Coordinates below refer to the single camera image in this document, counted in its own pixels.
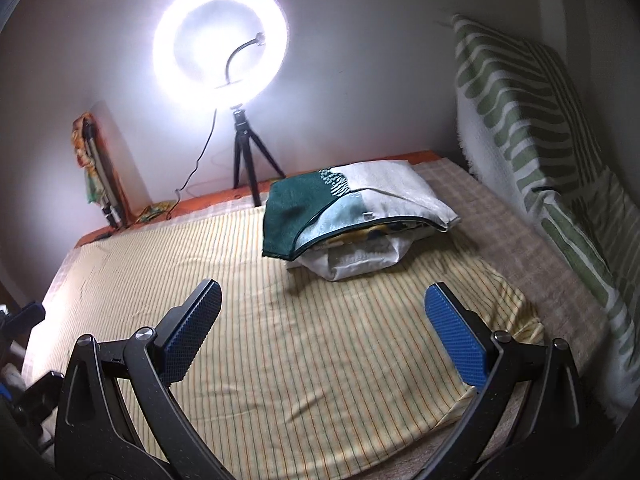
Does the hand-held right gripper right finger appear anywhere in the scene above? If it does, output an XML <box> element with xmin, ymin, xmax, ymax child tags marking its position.
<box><xmin>424</xmin><ymin>282</ymin><xmax>588</xmax><ymax>480</ymax></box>

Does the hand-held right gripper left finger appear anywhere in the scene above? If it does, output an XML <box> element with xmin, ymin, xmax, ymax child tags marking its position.
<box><xmin>54</xmin><ymin>279</ymin><xmax>223</xmax><ymax>480</ymax></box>

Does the green and white garment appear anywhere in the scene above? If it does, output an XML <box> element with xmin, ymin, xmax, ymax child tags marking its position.
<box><xmin>261</xmin><ymin>160</ymin><xmax>461</xmax><ymax>261</ymax></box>

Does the yellow striped checked blanket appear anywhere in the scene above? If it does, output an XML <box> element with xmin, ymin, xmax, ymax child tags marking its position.
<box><xmin>22</xmin><ymin>157</ymin><xmax>616</xmax><ymax>480</ymax></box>

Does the white folded cloth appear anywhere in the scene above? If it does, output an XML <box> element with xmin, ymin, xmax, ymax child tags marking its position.
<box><xmin>295</xmin><ymin>232</ymin><xmax>413</xmax><ymax>282</ymax></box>

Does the yellow teal floral cloth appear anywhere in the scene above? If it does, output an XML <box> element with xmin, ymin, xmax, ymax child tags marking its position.
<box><xmin>135</xmin><ymin>201</ymin><xmax>173</xmax><ymax>223</ymax></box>

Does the yellow dark patterned folded cloth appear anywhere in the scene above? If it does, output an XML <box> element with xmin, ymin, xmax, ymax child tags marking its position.
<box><xmin>320</xmin><ymin>224</ymin><xmax>431</xmax><ymax>248</ymax></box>

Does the orange bedsheet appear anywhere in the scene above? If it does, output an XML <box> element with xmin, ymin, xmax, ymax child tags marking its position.
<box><xmin>75</xmin><ymin>150</ymin><xmax>436</xmax><ymax>248</ymax></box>

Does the folded grey black tripod stand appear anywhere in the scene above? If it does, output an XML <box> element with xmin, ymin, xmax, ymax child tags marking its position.
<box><xmin>82</xmin><ymin>115</ymin><xmax>128</xmax><ymax>231</ymax></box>

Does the orange patterned cloth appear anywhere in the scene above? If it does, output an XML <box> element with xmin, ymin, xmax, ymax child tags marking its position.
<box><xmin>90</xmin><ymin>110</ymin><xmax>132</xmax><ymax>221</ymax></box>

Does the floral scarf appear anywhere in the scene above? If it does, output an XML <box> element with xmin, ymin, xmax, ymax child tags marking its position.
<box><xmin>72</xmin><ymin>112</ymin><xmax>103</xmax><ymax>206</ymax></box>

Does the green striped white blanket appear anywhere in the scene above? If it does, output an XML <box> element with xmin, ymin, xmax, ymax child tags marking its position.
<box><xmin>440</xmin><ymin>12</ymin><xmax>640</xmax><ymax>421</ymax></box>

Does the black cable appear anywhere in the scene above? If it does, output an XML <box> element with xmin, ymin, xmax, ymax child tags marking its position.
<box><xmin>167</xmin><ymin>110</ymin><xmax>218</xmax><ymax>221</ymax></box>

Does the black ring light tripod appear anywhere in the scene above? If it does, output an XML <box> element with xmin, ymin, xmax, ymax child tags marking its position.
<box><xmin>230</xmin><ymin>102</ymin><xmax>286</xmax><ymax>208</ymax></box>

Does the white ring light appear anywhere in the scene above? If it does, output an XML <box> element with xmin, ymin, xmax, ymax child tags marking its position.
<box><xmin>152</xmin><ymin>0</ymin><xmax>291</xmax><ymax>111</ymax></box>

